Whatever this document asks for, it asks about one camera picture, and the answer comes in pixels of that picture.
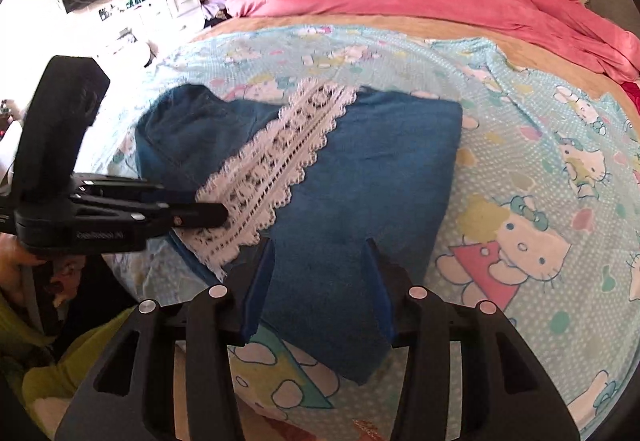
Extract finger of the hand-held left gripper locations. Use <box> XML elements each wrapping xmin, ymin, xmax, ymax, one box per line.
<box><xmin>145</xmin><ymin>186</ymin><xmax>229</xmax><ymax>230</ymax></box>

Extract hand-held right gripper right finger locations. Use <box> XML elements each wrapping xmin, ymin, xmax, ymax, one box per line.
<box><xmin>365</xmin><ymin>238</ymin><xmax>581</xmax><ymax>441</ymax></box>

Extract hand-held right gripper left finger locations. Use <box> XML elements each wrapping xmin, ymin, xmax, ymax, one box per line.
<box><xmin>55</xmin><ymin>238</ymin><xmax>276</xmax><ymax>441</ymax></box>

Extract blue denim pants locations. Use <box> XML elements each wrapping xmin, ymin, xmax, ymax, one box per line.
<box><xmin>134</xmin><ymin>77</ymin><xmax>463</xmax><ymax>384</ymax></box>

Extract person's left hand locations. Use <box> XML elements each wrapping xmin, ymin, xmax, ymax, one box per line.
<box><xmin>0</xmin><ymin>233</ymin><xmax>48</xmax><ymax>268</ymax></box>

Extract white dresser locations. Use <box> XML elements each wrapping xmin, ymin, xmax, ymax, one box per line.
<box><xmin>95</xmin><ymin>0</ymin><xmax>207</xmax><ymax>68</ymax></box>

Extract light blue cartoon printed sheet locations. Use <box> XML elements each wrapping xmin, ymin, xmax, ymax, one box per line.
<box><xmin>75</xmin><ymin>24</ymin><xmax>640</xmax><ymax>441</ymax></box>

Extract purple cloth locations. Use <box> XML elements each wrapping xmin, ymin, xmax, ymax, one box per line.
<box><xmin>201</xmin><ymin>0</ymin><xmax>232</xmax><ymax>20</ymax></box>

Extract beige bed blanket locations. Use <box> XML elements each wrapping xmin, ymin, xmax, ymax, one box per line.
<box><xmin>192</xmin><ymin>14</ymin><xmax>631</xmax><ymax>99</ymax></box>

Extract red cloth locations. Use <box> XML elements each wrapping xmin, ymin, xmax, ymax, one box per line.
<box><xmin>620</xmin><ymin>80</ymin><xmax>640</xmax><ymax>111</ymax></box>

